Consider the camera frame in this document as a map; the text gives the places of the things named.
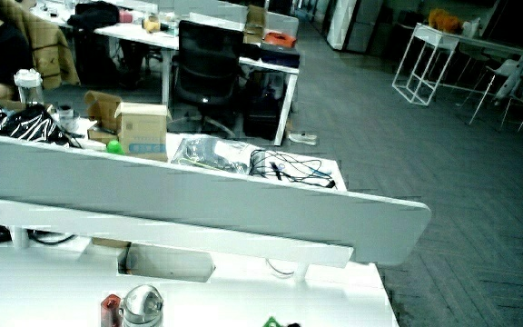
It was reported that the white shoe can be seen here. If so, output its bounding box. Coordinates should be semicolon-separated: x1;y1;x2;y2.
286;131;320;147

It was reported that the clear plastic bag of parts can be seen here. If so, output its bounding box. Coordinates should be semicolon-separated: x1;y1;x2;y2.
170;135;259;176

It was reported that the black computer tower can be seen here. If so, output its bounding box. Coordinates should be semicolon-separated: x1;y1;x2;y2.
242;80;286;141

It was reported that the white desk divider panel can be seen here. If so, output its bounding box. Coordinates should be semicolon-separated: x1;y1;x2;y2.
0;131;433;267

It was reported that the dark flat box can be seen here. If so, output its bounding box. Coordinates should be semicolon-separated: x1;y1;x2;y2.
259;43;301;70

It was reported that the black office chair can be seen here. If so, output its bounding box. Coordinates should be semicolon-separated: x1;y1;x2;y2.
169;19;245;138

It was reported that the cardboard box with blue label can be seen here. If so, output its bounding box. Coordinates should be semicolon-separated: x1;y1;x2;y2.
115;102;171;163

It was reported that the orange case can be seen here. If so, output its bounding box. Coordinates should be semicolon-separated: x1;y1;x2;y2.
262;31;298;50

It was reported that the tall open cardboard box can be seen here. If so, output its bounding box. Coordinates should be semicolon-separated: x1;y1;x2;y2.
242;4;268;45

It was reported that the green ball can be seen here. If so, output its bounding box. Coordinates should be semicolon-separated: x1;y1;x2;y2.
105;139;126;156

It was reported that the white cabinet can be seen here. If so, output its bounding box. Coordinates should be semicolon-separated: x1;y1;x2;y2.
326;0;359;52

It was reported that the open brown cardboard box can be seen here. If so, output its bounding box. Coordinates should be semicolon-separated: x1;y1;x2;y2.
84;90;123;134

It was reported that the grey cabinet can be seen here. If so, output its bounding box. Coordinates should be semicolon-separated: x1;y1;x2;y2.
346;0;384;55

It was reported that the yellow object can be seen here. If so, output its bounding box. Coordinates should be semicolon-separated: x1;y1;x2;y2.
142;15;163;35

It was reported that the white office desk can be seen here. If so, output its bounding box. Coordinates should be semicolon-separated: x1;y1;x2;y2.
92;21;301;147

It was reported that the silver steel bottle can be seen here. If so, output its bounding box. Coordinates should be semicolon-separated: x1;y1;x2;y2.
120;283;165;327

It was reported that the small clear jar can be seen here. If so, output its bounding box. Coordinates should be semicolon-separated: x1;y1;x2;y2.
56;104;81;134

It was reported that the red small bottle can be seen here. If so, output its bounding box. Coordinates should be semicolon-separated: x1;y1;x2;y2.
100;293;123;327

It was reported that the black backpack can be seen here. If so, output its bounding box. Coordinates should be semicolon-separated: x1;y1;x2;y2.
66;1;122;32

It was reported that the orange plush toy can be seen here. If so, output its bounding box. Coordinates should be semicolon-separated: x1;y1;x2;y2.
427;7;465;35

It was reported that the black plastic bag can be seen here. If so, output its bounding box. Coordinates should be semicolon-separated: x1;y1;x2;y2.
0;104;83;149

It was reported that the clear bottle with white lid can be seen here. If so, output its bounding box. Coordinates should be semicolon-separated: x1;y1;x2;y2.
13;68;45;107

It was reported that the brown jacket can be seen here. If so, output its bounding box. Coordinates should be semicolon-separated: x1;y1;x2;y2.
0;0;82;91

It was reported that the white jug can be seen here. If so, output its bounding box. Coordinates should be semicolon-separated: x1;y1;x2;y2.
460;17;482;39

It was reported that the white metal chair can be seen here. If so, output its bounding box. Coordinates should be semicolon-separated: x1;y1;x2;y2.
467;57;523;133

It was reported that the white coat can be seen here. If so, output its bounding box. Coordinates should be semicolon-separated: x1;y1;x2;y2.
492;57;523;106

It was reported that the long white table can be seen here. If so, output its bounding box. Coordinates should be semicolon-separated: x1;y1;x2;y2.
457;33;523;63

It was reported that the black cable bundle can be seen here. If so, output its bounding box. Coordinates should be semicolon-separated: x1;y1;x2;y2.
248;149;338;190

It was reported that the white metal frame stand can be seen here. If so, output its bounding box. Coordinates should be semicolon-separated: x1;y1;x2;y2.
391;23;461;107

